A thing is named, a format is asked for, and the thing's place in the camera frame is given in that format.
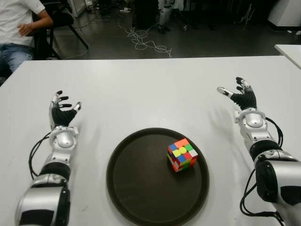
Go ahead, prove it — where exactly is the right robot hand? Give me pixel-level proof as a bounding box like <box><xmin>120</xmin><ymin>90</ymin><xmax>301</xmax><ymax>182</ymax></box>
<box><xmin>216</xmin><ymin>76</ymin><xmax>257</xmax><ymax>111</ymax></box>

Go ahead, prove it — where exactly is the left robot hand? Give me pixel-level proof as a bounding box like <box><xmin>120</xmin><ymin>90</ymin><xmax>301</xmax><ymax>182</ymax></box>
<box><xmin>48</xmin><ymin>90</ymin><xmax>82</xmax><ymax>129</ymax></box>

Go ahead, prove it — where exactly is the multicoloured Rubik's cube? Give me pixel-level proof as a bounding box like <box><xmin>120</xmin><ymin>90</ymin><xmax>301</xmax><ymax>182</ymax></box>
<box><xmin>166</xmin><ymin>138</ymin><xmax>199</xmax><ymax>173</ymax></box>

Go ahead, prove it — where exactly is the dark brown round plate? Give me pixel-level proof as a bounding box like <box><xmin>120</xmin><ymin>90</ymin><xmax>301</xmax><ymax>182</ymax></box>
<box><xmin>106</xmin><ymin>127</ymin><xmax>210</xmax><ymax>226</ymax></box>

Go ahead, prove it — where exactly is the white side table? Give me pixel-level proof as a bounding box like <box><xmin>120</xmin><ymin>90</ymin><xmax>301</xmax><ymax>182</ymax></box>
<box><xmin>274</xmin><ymin>44</ymin><xmax>301</xmax><ymax>69</ymax></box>

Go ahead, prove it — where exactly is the white cabinet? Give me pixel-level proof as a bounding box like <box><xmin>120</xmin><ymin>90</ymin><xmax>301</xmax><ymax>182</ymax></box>
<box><xmin>268</xmin><ymin>0</ymin><xmax>301</xmax><ymax>31</ymax></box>

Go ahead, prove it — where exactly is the black office chair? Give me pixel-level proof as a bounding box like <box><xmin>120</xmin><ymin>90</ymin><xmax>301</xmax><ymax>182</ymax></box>
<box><xmin>32</xmin><ymin>0</ymin><xmax>90</xmax><ymax>60</ymax></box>

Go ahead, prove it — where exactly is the seated person white shirt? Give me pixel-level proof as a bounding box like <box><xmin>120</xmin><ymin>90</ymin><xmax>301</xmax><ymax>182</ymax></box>
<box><xmin>0</xmin><ymin>0</ymin><xmax>54</xmax><ymax>73</ymax></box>

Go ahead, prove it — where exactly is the black cabinet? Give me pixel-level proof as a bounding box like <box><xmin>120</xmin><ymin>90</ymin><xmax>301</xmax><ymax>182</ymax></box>
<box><xmin>134</xmin><ymin>0</ymin><xmax>160</xmax><ymax>29</ymax></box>

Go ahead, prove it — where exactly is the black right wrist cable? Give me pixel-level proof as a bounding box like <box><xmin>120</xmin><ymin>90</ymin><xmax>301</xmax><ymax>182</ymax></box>
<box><xmin>265</xmin><ymin>117</ymin><xmax>284</xmax><ymax>148</ymax></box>

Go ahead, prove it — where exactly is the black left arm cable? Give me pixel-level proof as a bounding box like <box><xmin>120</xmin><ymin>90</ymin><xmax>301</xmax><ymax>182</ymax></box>
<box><xmin>28</xmin><ymin>131</ymin><xmax>52</xmax><ymax>178</ymax></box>

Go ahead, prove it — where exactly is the black right elbow cable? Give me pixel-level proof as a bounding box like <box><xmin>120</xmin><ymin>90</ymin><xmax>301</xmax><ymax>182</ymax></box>
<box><xmin>239</xmin><ymin>168</ymin><xmax>283</xmax><ymax>220</ymax></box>

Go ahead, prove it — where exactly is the tangled white floor cable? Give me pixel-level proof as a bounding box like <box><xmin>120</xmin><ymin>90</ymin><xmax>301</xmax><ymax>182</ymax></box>
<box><xmin>117</xmin><ymin>22</ymin><xmax>173</xmax><ymax>59</ymax></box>

